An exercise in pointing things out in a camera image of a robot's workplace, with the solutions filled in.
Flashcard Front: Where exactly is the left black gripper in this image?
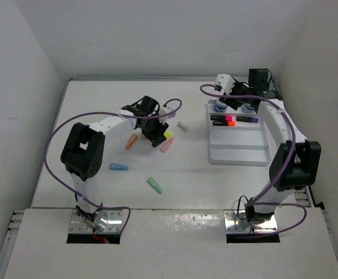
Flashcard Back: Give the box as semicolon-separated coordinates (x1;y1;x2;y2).
140;113;168;144

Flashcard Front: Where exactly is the yellow cap black highlighter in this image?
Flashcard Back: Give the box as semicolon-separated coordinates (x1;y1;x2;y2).
164;131;172;139

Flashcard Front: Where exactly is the pink pastel highlighter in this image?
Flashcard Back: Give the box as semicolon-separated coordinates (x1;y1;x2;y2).
160;137;174;153

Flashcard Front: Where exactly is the orange pastel highlighter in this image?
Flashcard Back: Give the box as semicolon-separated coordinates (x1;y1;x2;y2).
125;134;138;150

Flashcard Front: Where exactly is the blue jar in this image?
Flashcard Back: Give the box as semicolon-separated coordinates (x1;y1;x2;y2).
214;100;228;113
241;103;255;114

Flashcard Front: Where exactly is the purple cap black highlighter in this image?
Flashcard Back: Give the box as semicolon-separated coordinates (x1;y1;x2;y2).
236;116;259;123

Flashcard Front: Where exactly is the green pastel highlighter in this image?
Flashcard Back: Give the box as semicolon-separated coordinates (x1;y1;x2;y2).
147;177;163;195

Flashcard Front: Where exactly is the blue pastel highlighter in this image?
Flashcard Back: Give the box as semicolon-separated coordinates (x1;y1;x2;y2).
108;163;129;171

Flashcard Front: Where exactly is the pink cap black highlighter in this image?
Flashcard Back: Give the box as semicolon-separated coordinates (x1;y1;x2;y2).
210;115;233;121

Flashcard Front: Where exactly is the orange cap black highlighter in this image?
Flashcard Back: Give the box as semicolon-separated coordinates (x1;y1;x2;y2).
212;121;236;127

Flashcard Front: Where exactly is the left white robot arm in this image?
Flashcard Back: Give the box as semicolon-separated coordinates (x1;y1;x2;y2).
61;96;175;223

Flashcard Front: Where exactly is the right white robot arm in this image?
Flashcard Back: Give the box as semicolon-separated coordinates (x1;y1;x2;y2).
214;69;321;223

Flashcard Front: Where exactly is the beige eraser block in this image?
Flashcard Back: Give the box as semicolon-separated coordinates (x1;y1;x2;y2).
177;121;188;133

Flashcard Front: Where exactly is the white compartment tray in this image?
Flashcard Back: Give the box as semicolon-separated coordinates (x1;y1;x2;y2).
207;100;271;167

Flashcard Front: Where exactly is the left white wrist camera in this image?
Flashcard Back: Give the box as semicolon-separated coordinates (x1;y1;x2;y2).
159;106;176;121

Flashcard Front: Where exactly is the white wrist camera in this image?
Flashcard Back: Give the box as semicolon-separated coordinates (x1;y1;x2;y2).
159;106;176;121
214;74;235;95

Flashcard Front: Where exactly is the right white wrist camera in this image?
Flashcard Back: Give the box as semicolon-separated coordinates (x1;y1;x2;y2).
214;74;235;95

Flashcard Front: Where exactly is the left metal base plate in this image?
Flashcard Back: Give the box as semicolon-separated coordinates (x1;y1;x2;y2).
69;210;122;234

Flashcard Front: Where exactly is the metal base plate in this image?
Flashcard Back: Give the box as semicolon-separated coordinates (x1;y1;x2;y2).
69;210;122;234
223;210;277;234

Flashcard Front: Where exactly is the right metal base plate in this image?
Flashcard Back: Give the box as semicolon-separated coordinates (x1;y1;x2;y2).
223;210;277;234

